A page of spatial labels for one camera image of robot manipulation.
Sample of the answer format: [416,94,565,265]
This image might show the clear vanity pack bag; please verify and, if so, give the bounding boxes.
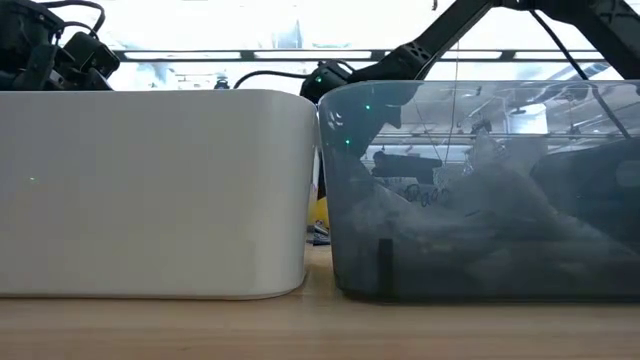
[349,164,481,261]
[449,128,631,281]

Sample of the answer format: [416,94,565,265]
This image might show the smoked transparent plastic bin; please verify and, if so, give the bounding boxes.
[317,79,640,305]

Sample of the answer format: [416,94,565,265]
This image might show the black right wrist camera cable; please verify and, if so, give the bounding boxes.
[232,69,311,90]

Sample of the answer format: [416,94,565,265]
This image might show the black metal table frame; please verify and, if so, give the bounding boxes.
[112,48,609,63]

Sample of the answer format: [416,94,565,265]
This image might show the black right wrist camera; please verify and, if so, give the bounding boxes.
[298,59,354,105]

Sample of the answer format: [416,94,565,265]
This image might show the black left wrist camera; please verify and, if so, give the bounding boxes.
[63,30,122,77]

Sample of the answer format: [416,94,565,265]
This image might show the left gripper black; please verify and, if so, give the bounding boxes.
[27,42,115,92]

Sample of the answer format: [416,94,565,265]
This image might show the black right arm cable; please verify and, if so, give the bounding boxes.
[527,8,633,141]

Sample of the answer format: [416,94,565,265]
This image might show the white plastic bin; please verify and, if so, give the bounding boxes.
[0,88,321,302]

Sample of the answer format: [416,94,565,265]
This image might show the yellow Lysol wipes canister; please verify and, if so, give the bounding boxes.
[306,195,331,229]

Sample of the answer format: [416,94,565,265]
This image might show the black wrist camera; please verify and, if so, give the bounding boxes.
[63,30,122,77]
[298,59,354,105]

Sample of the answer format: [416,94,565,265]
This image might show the black box device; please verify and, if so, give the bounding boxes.
[371,151,445,185]

